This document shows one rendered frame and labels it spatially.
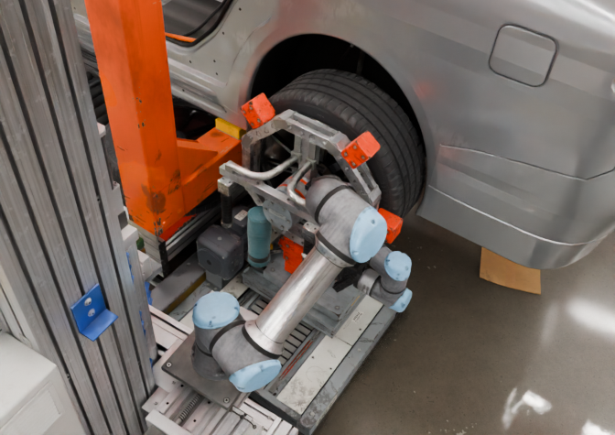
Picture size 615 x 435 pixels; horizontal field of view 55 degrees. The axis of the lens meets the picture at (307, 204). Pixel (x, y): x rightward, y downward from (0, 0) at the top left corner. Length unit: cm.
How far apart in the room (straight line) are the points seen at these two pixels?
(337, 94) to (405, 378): 129
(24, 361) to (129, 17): 102
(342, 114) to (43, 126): 111
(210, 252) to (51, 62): 163
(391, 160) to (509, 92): 42
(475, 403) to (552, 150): 124
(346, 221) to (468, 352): 159
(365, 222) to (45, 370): 71
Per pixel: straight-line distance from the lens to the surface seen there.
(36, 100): 99
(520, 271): 321
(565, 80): 177
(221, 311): 150
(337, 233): 134
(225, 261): 250
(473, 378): 276
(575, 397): 289
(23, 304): 117
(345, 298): 258
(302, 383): 251
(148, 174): 218
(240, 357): 144
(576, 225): 202
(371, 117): 195
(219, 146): 255
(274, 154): 230
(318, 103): 195
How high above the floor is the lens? 226
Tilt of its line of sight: 44 degrees down
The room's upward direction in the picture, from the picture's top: 5 degrees clockwise
